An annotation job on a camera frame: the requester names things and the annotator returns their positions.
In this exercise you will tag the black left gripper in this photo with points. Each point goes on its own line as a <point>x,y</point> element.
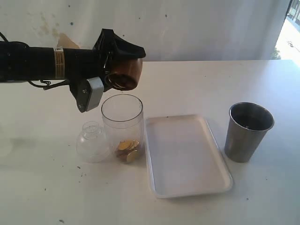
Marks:
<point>83,64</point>

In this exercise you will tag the round brown wooden cup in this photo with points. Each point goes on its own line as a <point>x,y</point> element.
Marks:
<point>130,68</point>

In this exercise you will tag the brown wooden blocks pile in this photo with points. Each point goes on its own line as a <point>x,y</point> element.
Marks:
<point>123,83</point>

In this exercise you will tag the gold coins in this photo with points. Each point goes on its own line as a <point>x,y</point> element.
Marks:
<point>128,151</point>

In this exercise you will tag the stainless steel tumbler cup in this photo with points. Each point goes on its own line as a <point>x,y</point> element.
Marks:
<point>248,124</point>

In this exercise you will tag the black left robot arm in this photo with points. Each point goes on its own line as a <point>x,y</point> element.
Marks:
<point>21,63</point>

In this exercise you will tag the clear plastic jar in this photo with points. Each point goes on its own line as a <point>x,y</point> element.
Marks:
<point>122,117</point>

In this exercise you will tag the clear plastic dome lid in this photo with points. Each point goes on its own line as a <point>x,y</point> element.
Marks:
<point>91,144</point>

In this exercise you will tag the white rectangular plastic tray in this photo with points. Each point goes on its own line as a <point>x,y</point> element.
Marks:
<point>183,157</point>

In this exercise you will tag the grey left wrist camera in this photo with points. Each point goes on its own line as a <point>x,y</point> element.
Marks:
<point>89,93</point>

